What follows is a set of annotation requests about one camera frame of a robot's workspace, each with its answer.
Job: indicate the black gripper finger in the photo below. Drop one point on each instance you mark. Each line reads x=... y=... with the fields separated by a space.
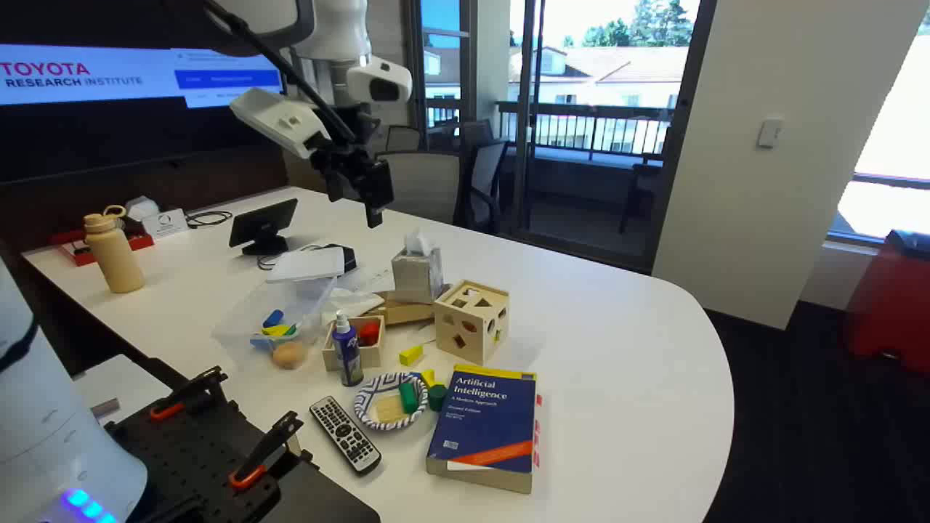
x=372 y=217

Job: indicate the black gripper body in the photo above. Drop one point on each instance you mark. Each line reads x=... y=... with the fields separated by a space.
x=347 y=164

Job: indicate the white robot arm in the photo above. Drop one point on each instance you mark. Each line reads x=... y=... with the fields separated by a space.
x=52 y=454

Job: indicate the grey remote control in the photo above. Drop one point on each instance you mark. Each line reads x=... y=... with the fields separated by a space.
x=347 y=438

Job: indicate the grey tissue box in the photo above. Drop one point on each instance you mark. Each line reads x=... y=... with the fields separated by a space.
x=416 y=270

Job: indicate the grey office chair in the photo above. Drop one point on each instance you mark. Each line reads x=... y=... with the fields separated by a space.
x=453 y=187

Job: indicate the flat wooden tray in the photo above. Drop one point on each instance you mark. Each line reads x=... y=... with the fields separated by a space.
x=397 y=312

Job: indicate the black phone stand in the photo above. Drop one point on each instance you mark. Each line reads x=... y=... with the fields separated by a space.
x=260 y=232

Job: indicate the small wooden box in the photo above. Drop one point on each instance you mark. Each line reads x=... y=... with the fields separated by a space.
x=371 y=339

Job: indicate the small spray bottle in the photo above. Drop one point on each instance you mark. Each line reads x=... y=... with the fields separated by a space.
x=347 y=352

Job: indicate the wooden shape sorter cube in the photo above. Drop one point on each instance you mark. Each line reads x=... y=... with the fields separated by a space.
x=471 y=321

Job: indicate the yellow block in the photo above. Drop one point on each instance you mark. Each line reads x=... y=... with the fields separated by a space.
x=411 y=357

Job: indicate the clear plastic bin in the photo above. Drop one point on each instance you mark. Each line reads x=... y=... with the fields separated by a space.
x=276 y=321

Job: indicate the green block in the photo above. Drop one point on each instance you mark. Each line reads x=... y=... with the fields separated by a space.
x=411 y=396

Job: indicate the patterned plate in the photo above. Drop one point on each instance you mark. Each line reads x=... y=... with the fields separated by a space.
x=378 y=403

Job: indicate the black clamp orange tips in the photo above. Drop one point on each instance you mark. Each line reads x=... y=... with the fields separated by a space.
x=205 y=387

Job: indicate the blue textbook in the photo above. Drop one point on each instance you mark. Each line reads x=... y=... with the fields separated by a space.
x=485 y=428

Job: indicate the beige water bottle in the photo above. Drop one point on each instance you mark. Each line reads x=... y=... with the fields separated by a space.
x=111 y=249

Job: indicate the black mounting plate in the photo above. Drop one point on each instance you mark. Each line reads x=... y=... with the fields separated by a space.
x=193 y=454

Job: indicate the red cabinet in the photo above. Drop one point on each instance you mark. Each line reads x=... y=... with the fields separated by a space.
x=891 y=310

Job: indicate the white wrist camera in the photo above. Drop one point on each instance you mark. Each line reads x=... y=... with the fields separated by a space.
x=289 y=123

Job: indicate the wall television screen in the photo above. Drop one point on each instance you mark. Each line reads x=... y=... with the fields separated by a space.
x=41 y=74

